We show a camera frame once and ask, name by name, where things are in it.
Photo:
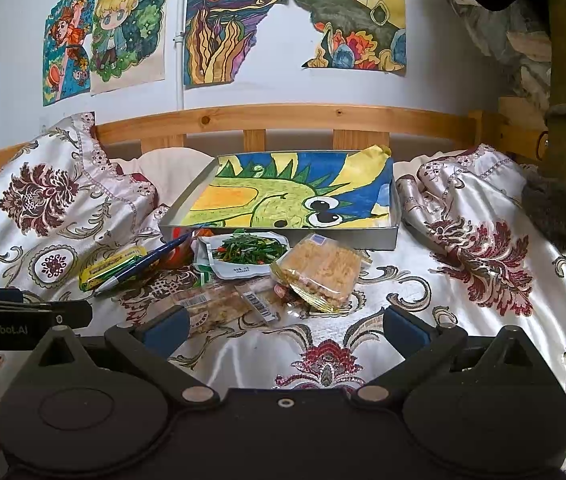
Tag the yellow green snack packet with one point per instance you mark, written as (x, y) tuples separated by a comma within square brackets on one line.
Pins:
[(98, 273)]

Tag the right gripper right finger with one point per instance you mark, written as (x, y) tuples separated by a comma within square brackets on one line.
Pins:
[(425, 349)]

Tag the girl with fish drawing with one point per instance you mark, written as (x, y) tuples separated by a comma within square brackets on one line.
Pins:
[(66, 64)]

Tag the floral curtain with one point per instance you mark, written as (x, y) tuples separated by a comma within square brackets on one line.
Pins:
[(516, 40)]

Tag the puffed rice cracker packet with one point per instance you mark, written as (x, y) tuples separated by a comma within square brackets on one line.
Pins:
[(321, 271)]

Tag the blue calcium box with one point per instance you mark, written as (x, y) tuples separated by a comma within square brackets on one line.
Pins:
[(142, 264)]

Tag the metal tray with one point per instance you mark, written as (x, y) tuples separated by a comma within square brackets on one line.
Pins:
[(370, 238)]

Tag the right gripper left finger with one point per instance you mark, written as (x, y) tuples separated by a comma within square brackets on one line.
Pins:
[(146, 349)]

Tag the landscape drawing torn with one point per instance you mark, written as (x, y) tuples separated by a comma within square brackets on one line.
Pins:
[(358, 34)]

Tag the green vegetable snack packet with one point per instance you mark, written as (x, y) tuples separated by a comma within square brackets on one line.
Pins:
[(239, 255)]

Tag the swirly purple abstract drawing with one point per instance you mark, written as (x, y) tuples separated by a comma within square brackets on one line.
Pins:
[(218, 37)]

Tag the orange plastic snack bag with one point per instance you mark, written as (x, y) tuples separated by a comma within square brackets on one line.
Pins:
[(184, 253)]

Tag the wooden bed rail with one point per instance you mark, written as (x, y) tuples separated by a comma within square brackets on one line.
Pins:
[(517, 128)]

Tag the cream pillow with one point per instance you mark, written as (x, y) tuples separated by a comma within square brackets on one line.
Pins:
[(171, 170)]

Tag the nut bar clear packet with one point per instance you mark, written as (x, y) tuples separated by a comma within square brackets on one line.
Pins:
[(221, 303)]

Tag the dinosaur drawing paper in tray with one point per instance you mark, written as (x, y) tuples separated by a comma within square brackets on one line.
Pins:
[(297, 190)]

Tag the white wall pipe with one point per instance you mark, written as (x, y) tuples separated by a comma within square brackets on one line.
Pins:
[(178, 44)]

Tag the blond boy drawing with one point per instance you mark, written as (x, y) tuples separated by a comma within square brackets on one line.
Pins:
[(127, 45)]

